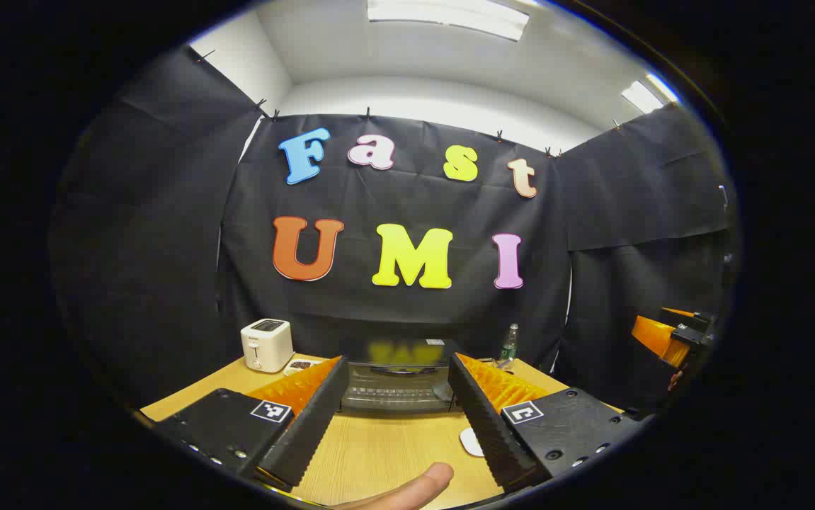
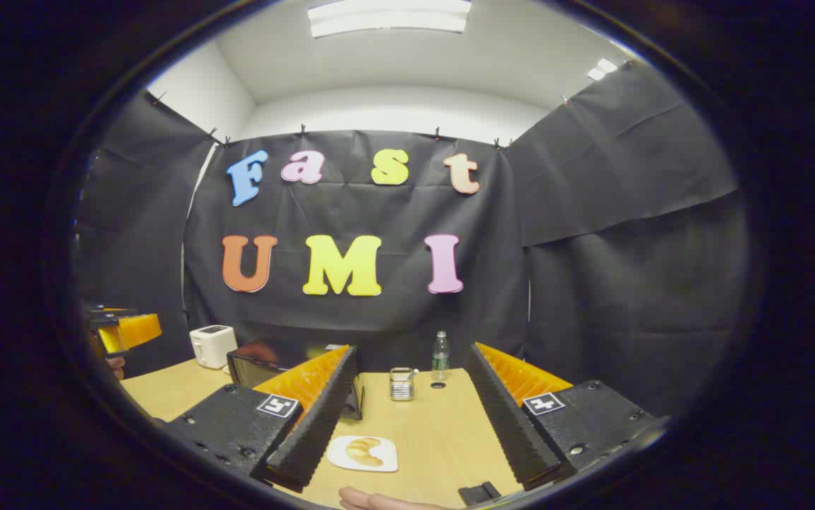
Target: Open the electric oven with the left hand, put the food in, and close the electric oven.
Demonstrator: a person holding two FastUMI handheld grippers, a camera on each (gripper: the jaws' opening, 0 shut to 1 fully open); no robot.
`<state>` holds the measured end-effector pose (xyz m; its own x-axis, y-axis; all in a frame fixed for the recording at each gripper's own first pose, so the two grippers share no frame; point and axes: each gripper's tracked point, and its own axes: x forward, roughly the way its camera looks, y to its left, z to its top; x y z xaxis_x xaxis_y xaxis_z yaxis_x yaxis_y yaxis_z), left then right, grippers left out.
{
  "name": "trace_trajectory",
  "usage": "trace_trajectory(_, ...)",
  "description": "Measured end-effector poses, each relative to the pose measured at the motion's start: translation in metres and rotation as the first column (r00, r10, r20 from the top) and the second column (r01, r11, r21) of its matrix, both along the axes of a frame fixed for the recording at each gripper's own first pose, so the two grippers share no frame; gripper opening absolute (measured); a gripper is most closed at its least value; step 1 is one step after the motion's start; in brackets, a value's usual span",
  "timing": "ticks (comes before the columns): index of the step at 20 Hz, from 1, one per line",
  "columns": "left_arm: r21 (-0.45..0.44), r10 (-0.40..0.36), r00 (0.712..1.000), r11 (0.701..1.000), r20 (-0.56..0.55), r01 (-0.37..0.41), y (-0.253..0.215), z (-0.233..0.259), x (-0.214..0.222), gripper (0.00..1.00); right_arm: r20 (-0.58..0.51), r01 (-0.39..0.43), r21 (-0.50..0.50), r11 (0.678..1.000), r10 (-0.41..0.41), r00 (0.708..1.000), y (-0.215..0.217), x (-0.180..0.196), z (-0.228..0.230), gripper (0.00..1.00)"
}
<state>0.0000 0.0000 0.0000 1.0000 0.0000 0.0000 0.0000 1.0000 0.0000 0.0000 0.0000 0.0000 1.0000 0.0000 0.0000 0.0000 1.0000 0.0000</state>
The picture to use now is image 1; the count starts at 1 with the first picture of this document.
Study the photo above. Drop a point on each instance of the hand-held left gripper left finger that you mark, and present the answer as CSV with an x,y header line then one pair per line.
x,y
308,432

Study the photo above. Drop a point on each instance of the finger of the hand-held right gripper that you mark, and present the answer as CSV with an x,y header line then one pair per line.
x,y
699,321
655,336

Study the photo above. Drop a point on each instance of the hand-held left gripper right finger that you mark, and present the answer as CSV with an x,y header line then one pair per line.
x,y
488,432

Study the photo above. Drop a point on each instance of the black electric oven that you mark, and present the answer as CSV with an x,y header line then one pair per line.
x,y
396,389

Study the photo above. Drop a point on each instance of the white square plate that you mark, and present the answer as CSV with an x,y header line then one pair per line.
x,y
471,443

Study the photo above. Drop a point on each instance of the small white snack dish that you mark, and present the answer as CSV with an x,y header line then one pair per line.
x,y
301,366

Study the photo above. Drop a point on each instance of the clear plastic water bottle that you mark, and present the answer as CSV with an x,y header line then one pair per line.
x,y
509,346

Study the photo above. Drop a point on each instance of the white toaster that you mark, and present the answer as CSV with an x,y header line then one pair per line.
x,y
265,347

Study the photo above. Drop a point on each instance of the black backdrop cloth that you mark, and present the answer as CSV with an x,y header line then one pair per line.
x,y
591,212

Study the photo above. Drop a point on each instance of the ceiling light panel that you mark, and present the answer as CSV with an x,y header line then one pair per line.
x,y
648,93
449,18

